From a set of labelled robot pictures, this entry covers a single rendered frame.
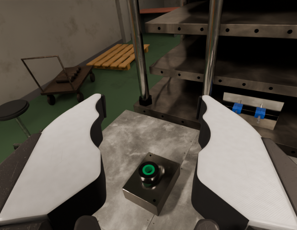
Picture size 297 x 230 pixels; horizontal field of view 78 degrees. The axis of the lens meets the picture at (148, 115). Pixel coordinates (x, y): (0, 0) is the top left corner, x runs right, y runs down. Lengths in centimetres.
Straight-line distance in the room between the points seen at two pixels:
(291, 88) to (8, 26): 344
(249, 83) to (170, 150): 51
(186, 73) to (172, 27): 25
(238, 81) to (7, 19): 324
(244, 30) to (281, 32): 14
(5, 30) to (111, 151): 288
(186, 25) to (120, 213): 88
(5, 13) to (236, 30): 319
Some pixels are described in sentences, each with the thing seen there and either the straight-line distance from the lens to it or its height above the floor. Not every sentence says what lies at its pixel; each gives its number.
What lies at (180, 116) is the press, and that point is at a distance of 115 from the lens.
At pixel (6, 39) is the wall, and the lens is 355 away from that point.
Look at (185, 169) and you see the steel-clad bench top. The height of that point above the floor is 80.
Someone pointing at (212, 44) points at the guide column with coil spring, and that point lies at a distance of 95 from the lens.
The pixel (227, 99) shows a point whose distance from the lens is 109.
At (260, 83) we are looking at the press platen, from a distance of 104.
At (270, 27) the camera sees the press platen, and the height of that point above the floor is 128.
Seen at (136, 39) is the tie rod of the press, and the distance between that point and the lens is 110.
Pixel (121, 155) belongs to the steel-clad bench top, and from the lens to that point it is 94.
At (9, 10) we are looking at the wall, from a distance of 364.
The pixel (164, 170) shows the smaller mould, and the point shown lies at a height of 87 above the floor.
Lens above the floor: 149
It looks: 37 degrees down
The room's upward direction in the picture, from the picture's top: 7 degrees counter-clockwise
